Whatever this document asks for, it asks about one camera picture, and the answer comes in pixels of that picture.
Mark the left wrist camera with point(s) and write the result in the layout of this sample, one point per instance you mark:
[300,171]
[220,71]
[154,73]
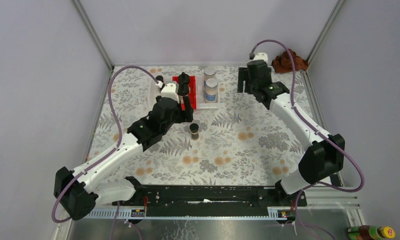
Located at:
[170,90]

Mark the left clear plastic bin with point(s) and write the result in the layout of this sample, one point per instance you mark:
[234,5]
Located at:
[154,91]

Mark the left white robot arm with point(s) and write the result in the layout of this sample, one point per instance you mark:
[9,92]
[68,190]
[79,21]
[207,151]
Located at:
[80,190]

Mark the floral table mat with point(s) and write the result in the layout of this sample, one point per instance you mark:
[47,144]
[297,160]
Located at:
[240,142]

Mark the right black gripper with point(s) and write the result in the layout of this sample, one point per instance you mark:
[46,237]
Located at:
[243,75]

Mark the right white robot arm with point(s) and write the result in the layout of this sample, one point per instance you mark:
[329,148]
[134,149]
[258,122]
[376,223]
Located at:
[322,151]

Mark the small dark spice bottle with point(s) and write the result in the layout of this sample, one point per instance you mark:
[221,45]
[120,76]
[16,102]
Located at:
[159,78]
[194,131]

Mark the brown crumpled cloth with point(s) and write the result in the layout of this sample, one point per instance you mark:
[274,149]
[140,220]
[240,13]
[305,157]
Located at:
[282,63]

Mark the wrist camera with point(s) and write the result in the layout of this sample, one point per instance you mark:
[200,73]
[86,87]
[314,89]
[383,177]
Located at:
[259,56]
[170,90]

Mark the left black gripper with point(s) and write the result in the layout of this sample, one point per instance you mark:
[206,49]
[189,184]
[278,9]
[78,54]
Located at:
[187,115]

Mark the small dark spice bottle front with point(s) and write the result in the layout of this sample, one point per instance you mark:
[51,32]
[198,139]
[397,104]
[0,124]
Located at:
[194,131]

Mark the green yellow-cap bottle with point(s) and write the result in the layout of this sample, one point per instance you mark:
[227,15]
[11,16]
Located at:
[370,232]

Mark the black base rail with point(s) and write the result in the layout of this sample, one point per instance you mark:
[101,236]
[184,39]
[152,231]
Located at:
[210,200]

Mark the black-cap jar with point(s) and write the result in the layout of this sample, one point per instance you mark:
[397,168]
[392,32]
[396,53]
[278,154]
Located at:
[184,79]
[183,89]

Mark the red plastic bin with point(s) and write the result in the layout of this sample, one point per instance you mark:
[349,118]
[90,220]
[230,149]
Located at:
[193,90]

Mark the right clear plastic bin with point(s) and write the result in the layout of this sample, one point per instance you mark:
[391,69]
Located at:
[201,104]

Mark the blue-label shaker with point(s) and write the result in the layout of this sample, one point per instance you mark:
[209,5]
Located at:
[209,72]
[210,90]

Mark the clear plastic bin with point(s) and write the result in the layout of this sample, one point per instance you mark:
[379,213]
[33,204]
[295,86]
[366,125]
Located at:
[154,91]
[201,104]

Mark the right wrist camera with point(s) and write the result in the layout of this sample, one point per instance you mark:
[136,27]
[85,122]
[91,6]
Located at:
[259,56]

